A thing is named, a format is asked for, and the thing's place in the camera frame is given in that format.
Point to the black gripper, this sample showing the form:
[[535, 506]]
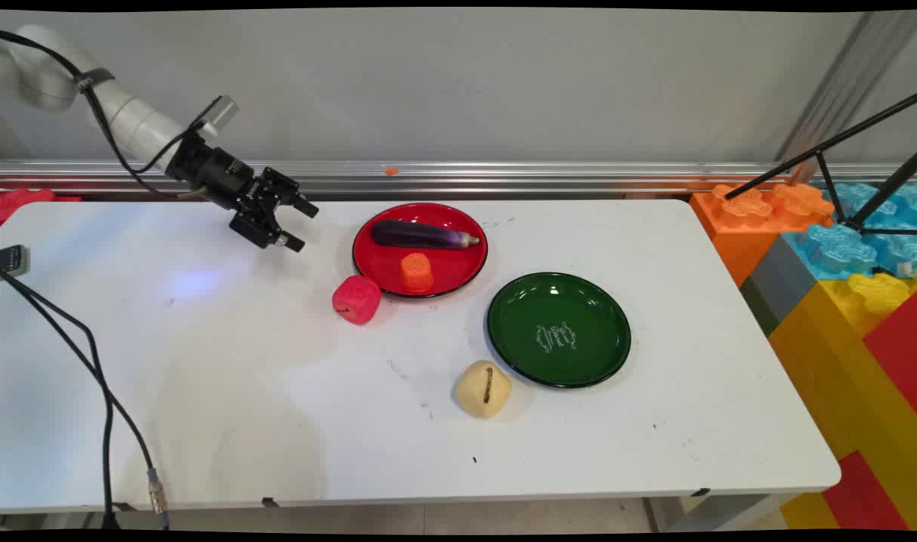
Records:
[[217, 175]]

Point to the purple toy eggplant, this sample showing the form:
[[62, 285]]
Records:
[[421, 235]]

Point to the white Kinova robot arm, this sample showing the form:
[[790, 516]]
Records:
[[138, 120]]

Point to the red toy apple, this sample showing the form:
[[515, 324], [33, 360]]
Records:
[[357, 299]]

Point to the orange toy carrot piece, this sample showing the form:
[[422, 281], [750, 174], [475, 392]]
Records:
[[416, 272]]

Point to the red round plate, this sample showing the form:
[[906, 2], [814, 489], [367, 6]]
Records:
[[447, 267]]

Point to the red object behind table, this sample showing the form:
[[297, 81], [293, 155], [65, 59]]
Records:
[[22, 202]]

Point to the beige toy potato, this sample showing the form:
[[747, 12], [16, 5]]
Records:
[[482, 390]]

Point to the small dark green box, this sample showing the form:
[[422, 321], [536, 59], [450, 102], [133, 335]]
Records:
[[14, 259]]

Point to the green round plate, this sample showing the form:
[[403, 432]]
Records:
[[558, 331]]

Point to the orange giant building brick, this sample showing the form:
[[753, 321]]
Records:
[[737, 226]]

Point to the grey giant building brick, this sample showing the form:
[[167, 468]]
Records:
[[778, 282]]

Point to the black tripod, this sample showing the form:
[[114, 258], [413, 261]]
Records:
[[827, 143]]

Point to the blue giant building brick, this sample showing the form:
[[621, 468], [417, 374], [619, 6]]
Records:
[[842, 248]]

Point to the yellow giant building brick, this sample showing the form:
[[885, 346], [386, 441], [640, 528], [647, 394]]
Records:
[[835, 361]]

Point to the diagonal aluminium profile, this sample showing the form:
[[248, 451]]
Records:
[[850, 83]]

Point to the red giant building brick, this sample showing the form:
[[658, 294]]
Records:
[[899, 346], [865, 497]]

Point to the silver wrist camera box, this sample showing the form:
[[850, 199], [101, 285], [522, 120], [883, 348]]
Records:
[[219, 113]]

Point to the horizontal aluminium rail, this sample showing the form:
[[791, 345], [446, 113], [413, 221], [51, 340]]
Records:
[[504, 179]]

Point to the white table leg frame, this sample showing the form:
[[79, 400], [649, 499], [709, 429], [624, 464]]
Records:
[[729, 512]]

